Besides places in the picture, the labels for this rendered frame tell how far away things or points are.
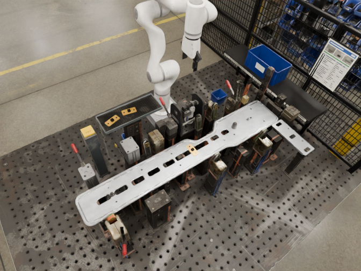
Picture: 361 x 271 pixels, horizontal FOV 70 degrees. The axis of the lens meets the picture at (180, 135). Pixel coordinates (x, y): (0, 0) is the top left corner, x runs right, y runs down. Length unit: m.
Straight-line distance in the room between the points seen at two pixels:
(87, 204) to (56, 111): 2.01
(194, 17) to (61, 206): 1.36
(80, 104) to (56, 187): 1.60
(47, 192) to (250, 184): 1.35
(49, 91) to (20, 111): 0.40
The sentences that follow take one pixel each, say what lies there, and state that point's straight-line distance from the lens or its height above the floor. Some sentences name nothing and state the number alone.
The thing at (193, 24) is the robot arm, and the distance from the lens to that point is 1.26.
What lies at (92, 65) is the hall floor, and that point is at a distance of 3.81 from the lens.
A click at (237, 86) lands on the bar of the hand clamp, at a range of 1.73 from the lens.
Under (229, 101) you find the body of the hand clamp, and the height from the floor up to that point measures 1.03.
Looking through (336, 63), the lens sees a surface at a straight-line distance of 1.96.
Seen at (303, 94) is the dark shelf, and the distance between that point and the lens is 2.11.
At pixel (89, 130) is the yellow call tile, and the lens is 1.50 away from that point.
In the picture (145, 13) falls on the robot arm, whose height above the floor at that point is 1.54.
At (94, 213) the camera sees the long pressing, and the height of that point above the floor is 1.00.
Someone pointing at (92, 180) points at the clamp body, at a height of 1.01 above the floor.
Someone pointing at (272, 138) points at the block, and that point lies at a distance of 1.79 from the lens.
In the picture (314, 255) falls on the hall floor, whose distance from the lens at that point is 2.69.
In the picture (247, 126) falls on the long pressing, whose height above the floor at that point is 1.00.
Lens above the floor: 2.31
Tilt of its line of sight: 53 degrees down
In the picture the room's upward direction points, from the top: 6 degrees clockwise
